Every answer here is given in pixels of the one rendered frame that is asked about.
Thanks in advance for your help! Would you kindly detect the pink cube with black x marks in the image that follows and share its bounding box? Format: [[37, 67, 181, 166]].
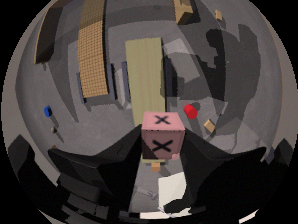
[[141, 112, 185, 160]]

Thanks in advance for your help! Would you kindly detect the red cylinder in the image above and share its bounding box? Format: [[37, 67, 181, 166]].
[[185, 104, 198, 119]]

